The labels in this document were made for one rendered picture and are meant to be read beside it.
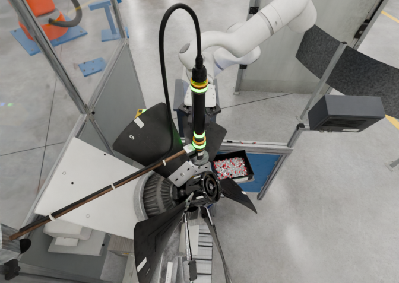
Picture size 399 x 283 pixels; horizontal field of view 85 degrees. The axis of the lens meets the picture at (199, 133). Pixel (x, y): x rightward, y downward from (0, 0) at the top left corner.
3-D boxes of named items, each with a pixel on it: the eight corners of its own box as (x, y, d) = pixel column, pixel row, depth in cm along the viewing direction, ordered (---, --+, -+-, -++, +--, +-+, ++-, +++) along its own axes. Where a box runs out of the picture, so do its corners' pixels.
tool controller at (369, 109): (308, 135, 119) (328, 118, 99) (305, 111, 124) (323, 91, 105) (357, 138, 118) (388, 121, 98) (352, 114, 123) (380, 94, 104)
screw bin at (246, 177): (215, 187, 123) (215, 181, 118) (208, 161, 133) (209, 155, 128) (252, 180, 126) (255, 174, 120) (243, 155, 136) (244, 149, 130)
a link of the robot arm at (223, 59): (215, 51, 136) (247, 25, 123) (232, 76, 140) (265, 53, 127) (209, 54, 126) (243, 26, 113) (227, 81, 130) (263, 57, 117)
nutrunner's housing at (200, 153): (197, 167, 83) (196, 63, 46) (192, 159, 85) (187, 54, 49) (206, 162, 84) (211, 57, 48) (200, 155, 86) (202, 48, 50)
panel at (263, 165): (167, 187, 196) (155, 146, 143) (167, 185, 197) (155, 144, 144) (259, 193, 193) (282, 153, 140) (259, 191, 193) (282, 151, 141)
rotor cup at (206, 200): (174, 213, 78) (202, 207, 71) (171, 173, 84) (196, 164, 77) (200, 212, 89) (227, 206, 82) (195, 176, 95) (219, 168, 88)
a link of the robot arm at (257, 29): (257, -6, 64) (177, 59, 71) (276, 38, 74) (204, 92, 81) (246, -11, 71) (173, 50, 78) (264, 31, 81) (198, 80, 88)
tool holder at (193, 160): (191, 171, 79) (190, 158, 71) (181, 157, 83) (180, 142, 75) (212, 160, 82) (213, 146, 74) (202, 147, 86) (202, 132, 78)
